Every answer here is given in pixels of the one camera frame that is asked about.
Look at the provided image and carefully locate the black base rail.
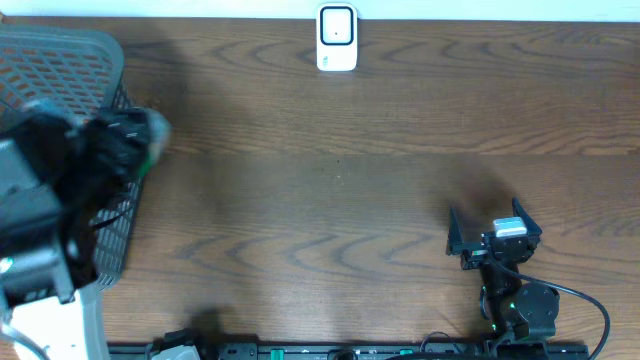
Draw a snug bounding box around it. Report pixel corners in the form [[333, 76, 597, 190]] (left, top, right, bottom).
[[108, 329, 589, 360]]

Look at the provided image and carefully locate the white barcode scanner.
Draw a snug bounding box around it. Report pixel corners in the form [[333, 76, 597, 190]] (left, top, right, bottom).
[[316, 3, 358, 72]]

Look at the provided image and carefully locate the dark grey plastic basket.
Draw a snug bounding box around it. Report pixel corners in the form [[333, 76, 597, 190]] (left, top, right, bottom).
[[1, 25, 143, 290]]

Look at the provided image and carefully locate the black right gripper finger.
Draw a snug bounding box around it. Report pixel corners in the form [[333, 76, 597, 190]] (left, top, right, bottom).
[[446, 208, 464, 255], [512, 197, 542, 237]]

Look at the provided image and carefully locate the white jar green lid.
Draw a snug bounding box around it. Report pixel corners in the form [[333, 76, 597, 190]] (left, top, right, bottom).
[[139, 108, 172, 177]]

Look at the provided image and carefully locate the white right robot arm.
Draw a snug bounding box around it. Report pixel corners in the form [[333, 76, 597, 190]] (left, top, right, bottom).
[[446, 199, 559, 342]]

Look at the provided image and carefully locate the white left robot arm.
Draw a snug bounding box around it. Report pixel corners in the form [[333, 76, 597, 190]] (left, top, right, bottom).
[[1, 105, 171, 359]]

